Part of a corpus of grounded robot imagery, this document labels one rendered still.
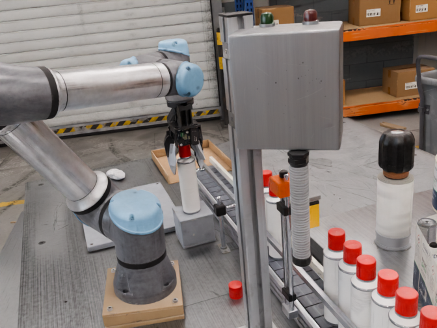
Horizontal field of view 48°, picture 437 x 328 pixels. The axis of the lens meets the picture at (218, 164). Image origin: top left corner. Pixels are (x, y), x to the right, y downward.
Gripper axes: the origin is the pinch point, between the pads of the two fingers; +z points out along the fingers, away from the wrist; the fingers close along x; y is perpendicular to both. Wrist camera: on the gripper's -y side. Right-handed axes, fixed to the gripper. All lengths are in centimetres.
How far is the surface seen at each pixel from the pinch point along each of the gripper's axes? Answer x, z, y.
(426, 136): 192, 65, -125
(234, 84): -3, -34, 53
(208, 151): 26, 22, -67
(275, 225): 13.4, 7.9, 29.1
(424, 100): 189, 41, -126
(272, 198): 13.5, 1.0, 28.2
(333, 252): 14, 1, 55
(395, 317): 13, 1, 75
